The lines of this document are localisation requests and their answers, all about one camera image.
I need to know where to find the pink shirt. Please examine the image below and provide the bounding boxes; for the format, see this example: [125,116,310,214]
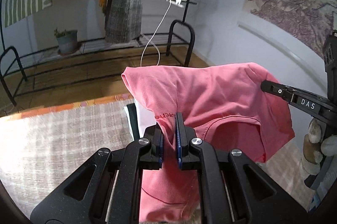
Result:
[122,63,295,222]

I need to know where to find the folded white clothes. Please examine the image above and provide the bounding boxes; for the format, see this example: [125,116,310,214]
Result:
[124,100,156,140]

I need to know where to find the white knit gloved hand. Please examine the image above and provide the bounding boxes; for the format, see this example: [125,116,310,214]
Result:
[300,119,336,180]

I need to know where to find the beige plaid bed blanket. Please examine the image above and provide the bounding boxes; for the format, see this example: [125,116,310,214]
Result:
[0,99,314,219]

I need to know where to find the potted plant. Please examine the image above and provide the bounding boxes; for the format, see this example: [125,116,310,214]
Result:
[54,28,79,55]

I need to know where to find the black metal rack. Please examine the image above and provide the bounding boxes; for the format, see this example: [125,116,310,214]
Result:
[1,15,195,106]

